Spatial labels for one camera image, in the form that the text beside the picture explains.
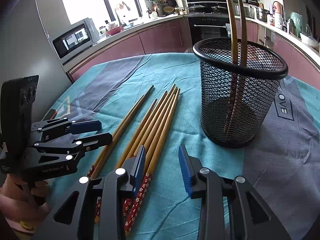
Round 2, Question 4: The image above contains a black built-in oven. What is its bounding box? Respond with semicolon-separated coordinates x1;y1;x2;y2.
188;15;229;46

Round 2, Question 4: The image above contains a teal grey tablecloth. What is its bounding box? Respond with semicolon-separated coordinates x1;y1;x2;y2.
53;53;319;239

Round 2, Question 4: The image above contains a black mesh utensil holder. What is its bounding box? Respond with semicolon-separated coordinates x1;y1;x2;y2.
193;37;289;148

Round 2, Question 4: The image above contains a black camera box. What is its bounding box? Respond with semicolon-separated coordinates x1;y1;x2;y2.
1;75;39;147

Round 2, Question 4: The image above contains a silver microwave oven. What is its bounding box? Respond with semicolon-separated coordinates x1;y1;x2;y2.
52;18;100;64

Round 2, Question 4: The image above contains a steel stock pot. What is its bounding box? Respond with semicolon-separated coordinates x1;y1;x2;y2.
255;7;270;23

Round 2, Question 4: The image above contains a red bowl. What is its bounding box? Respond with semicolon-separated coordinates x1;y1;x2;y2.
106;26;123;36

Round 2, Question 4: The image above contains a left hand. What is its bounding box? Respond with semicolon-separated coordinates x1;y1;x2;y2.
1;174;50;224

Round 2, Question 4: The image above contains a pink sleeve forearm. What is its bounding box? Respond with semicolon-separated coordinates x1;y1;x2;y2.
1;213;35;239

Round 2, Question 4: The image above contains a grey refrigerator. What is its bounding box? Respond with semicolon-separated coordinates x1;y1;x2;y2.
1;0;71;121

